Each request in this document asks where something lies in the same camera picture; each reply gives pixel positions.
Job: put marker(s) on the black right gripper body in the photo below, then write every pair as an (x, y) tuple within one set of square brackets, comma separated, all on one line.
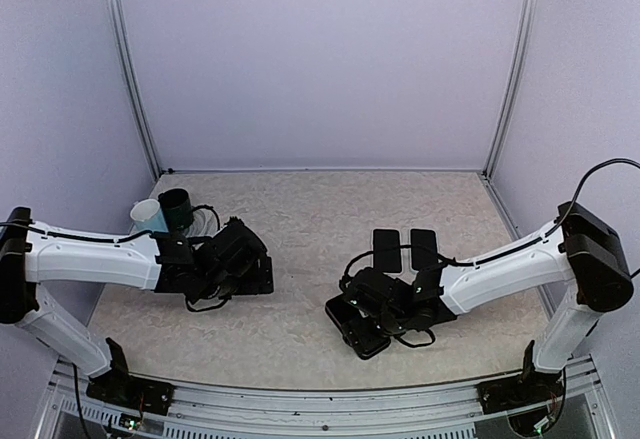
[(390, 323)]

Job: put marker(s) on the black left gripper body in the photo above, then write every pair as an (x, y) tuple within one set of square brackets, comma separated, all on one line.
[(248, 285)]

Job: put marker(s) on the black phone case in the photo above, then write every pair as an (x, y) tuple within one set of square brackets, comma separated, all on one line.
[(358, 332)]

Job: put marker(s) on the purple edged dark phone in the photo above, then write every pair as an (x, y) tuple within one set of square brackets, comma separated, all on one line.
[(387, 254)]

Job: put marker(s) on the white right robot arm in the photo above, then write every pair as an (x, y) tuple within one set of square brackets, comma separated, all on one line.
[(577, 247)]

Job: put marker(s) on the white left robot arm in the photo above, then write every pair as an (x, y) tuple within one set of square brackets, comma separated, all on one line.
[(34, 253)]

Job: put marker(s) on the black cup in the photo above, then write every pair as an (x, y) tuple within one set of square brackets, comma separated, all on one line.
[(177, 209)]

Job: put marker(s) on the light blue white cup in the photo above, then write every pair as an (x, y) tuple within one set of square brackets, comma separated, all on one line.
[(147, 215)]

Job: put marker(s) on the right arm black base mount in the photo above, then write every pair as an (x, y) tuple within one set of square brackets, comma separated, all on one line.
[(528, 387)]

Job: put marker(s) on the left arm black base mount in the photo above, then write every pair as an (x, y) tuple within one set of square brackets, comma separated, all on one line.
[(117, 386)]

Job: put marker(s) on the aluminium front rail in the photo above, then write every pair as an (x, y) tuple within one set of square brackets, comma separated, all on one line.
[(441, 410)]

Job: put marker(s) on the left aluminium frame post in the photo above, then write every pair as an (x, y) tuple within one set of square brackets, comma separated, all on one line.
[(118, 22)]

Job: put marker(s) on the aluminium frame post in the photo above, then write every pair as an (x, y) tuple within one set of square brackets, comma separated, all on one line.
[(516, 70), (118, 22)]

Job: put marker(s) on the right aluminium frame post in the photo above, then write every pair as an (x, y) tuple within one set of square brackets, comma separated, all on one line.
[(516, 70)]

